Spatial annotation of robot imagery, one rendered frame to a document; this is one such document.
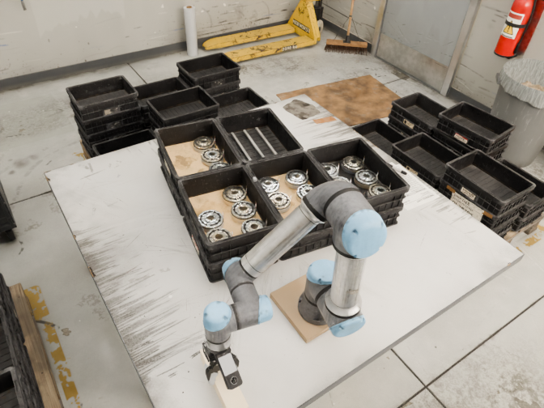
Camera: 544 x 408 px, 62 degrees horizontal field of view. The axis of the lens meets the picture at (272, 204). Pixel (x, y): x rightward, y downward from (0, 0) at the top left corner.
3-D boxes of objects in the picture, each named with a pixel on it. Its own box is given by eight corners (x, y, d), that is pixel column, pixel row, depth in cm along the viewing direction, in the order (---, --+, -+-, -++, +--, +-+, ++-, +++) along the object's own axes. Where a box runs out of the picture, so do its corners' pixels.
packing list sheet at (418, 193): (442, 196, 221) (443, 195, 221) (410, 212, 211) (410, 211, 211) (394, 160, 241) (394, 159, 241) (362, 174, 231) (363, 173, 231)
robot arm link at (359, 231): (345, 299, 157) (365, 182, 119) (366, 335, 147) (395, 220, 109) (313, 309, 154) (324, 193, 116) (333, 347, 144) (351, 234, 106)
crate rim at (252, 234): (282, 229, 171) (283, 224, 169) (207, 251, 161) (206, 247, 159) (244, 167, 197) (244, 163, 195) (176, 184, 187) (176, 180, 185)
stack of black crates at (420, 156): (453, 202, 303) (471, 163, 280) (422, 218, 290) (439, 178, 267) (410, 171, 326) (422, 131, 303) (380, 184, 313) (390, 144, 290)
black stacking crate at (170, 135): (243, 184, 204) (243, 164, 196) (179, 201, 194) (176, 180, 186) (214, 138, 230) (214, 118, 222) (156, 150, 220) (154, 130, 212)
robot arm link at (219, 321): (237, 317, 119) (206, 327, 117) (237, 339, 127) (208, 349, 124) (228, 294, 125) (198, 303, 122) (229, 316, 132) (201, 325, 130)
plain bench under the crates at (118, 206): (469, 340, 242) (524, 254, 195) (203, 539, 173) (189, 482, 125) (295, 177, 338) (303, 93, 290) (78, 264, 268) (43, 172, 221)
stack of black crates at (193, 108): (202, 138, 344) (199, 85, 314) (222, 159, 326) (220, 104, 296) (153, 154, 327) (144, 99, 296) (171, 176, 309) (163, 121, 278)
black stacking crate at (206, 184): (281, 245, 177) (282, 225, 170) (209, 268, 168) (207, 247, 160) (244, 184, 203) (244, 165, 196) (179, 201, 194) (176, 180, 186)
